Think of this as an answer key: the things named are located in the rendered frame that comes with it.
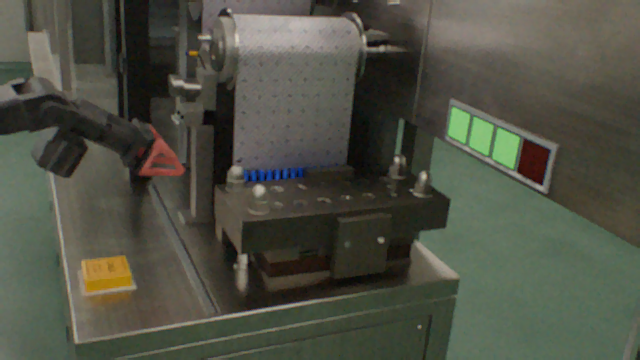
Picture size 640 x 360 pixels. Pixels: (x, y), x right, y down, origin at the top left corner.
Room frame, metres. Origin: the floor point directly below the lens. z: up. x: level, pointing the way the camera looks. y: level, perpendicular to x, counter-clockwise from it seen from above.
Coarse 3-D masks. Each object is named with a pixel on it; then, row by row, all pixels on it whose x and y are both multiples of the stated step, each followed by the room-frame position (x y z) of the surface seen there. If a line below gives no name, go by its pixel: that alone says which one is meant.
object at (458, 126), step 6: (456, 114) 1.05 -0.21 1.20; (462, 114) 1.04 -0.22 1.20; (468, 114) 1.02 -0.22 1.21; (450, 120) 1.06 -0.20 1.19; (456, 120) 1.05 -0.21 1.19; (462, 120) 1.03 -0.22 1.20; (468, 120) 1.02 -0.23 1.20; (450, 126) 1.06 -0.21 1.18; (456, 126) 1.04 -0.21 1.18; (462, 126) 1.03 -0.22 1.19; (450, 132) 1.06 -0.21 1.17; (456, 132) 1.04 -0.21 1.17; (462, 132) 1.03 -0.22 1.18; (456, 138) 1.04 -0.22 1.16; (462, 138) 1.03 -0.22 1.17
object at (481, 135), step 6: (474, 120) 1.01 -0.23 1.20; (480, 120) 0.99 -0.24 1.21; (474, 126) 1.00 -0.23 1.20; (480, 126) 0.99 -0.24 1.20; (486, 126) 0.98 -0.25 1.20; (492, 126) 0.97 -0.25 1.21; (474, 132) 1.00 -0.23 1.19; (480, 132) 0.99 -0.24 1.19; (486, 132) 0.98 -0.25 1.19; (492, 132) 0.96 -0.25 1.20; (474, 138) 1.00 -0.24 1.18; (480, 138) 0.99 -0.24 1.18; (486, 138) 0.97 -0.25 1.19; (474, 144) 1.00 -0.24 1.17; (480, 144) 0.98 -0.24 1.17; (486, 144) 0.97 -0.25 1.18; (480, 150) 0.98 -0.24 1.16; (486, 150) 0.97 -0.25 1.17
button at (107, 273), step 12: (84, 264) 0.93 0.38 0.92; (96, 264) 0.93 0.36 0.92; (108, 264) 0.93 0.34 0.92; (120, 264) 0.94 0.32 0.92; (84, 276) 0.89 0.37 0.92; (96, 276) 0.89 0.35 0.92; (108, 276) 0.90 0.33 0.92; (120, 276) 0.90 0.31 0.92; (96, 288) 0.88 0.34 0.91; (108, 288) 0.89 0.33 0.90
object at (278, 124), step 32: (256, 96) 1.13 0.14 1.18; (288, 96) 1.16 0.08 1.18; (320, 96) 1.19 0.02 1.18; (352, 96) 1.22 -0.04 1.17; (256, 128) 1.13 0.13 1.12; (288, 128) 1.16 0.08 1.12; (320, 128) 1.19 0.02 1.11; (256, 160) 1.14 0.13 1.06; (288, 160) 1.16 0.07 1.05; (320, 160) 1.19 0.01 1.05
